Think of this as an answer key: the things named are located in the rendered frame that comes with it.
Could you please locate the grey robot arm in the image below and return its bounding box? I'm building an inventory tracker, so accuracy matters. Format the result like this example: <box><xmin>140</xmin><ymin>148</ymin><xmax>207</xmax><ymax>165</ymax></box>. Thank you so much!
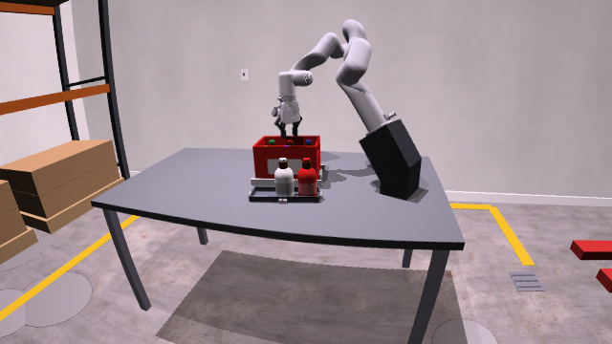
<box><xmin>277</xmin><ymin>20</ymin><xmax>396</xmax><ymax>136</ymax></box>

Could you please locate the white bottle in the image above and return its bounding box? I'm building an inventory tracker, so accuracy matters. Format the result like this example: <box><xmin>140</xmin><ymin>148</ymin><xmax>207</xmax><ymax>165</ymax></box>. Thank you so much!
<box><xmin>274</xmin><ymin>158</ymin><xmax>295</xmax><ymax>196</ymax></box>

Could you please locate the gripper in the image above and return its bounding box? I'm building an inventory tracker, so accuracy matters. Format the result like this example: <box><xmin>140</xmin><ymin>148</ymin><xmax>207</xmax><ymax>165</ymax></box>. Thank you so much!
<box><xmin>274</xmin><ymin>100</ymin><xmax>302</xmax><ymax>139</ymax></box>

